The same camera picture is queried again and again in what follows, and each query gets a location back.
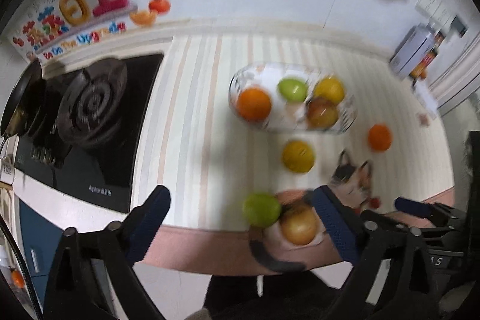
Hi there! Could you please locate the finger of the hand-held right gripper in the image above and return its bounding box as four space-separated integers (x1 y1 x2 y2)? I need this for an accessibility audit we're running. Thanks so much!
394 197 467 231

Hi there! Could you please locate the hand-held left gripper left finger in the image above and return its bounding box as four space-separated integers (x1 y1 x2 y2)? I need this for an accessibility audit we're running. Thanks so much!
43 185 172 320

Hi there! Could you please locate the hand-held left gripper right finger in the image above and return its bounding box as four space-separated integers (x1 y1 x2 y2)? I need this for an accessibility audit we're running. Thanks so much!
310 185 440 320

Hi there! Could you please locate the red yellow apple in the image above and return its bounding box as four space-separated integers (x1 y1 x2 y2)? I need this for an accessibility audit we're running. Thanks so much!
305 97 339 129
280 205 319 246

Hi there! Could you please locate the green apple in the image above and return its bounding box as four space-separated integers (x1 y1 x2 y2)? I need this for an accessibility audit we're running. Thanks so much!
277 78 309 102
243 193 283 229

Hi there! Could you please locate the clear glass bowl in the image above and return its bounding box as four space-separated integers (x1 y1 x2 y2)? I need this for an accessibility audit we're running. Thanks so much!
228 61 358 135

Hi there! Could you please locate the orange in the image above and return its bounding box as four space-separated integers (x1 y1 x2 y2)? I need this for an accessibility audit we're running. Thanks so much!
367 124 392 153
237 88 272 123

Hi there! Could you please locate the yellow lemon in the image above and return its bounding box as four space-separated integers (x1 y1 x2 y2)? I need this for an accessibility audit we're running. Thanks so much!
282 141 315 174
313 77 346 104

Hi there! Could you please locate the black gas stove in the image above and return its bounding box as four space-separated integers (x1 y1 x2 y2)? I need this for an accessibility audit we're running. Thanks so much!
13 52 166 214

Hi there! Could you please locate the blue cabinet door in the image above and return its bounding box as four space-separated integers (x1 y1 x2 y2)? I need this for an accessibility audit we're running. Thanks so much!
18 200 54 276

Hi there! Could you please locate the striped cat print tablecloth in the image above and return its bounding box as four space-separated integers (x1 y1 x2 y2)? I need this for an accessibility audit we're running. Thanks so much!
131 31 464 276

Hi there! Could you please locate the orange packet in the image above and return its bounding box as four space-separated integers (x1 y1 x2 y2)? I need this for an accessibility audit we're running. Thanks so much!
410 34 448 81

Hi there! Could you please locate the white cardboard box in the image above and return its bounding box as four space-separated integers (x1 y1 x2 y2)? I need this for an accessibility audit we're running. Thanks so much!
388 24 439 79

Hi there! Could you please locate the black frying pan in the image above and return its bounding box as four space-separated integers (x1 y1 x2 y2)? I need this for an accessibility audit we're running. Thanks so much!
0 59 45 138

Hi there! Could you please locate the grey wall outlet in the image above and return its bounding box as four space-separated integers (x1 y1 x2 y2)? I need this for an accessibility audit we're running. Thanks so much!
451 15 469 38

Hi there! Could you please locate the white wall switch plate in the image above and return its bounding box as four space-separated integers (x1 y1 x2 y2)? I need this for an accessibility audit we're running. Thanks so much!
415 0 451 22

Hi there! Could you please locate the colourful wall sticker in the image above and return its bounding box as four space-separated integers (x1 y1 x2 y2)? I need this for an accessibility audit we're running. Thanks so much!
11 0 173 62

